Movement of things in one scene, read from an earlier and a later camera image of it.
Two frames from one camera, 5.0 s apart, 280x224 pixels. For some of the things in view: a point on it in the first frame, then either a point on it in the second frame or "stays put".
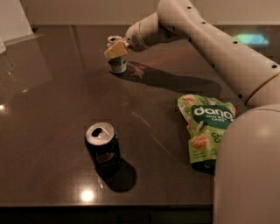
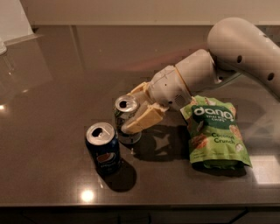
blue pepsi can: (102, 142) stays put
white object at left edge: (3, 47) stays put
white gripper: (135, 38) to (166, 87)
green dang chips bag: (206, 120) stays put
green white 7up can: (116, 52) to (125, 107)
